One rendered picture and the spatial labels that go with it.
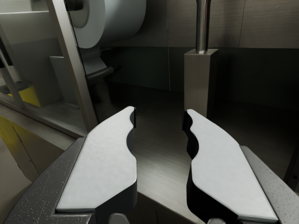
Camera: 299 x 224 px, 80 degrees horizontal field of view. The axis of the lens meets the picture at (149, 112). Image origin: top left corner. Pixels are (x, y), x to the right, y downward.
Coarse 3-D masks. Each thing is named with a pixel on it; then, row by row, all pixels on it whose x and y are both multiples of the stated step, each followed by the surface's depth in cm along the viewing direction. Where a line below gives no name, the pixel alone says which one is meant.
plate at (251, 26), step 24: (168, 0) 81; (192, 0) 75; (216, 0) 71; (240, 0) 66; (264, 0) 63; (288, 0) 59; (168, 24) 86; (192, 24) 80; (216, 24) 74; (240, 24) 70; (264, 24) 66; (288, 24) 62
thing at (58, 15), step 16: (48, 0) 42; (64, 16) 45; (64, 32) 46; (64, 48) 48; (0, 64) 78; (80, 64) 51; (80, 80) 52; (16, 96) 90; (80, 96) 54; (32, 112) 87; (64, 128) 72
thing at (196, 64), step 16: (208, 0) 52; (208, 16) 54; (208, 32) 57; (192, 64) 60; (208, 64) 57; (192, 80) 63; (208, 80) 59; (192, 96) 65; (208, 96) 63; (208, 112) 67
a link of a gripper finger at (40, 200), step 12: (72, 144) 9; (60, 156) 8; (72, 156) 8; (48, 168) 7; (60, 168) 7; (72, 168) 7; (36, 180) 7; (48, 180) 7; (60, 180) 7; (24, 192) 6; (36, 192) 6; (48, 192) 6; (60, 192) 6; (24, 204) 6; (36, 204) 6; (48, 204) 6; (12, 216) 6; (24, 216) 6; (36, 216) 6; (48, 216) 6; (60, 216) 6; (72, 216) 6; (84, 216) 6
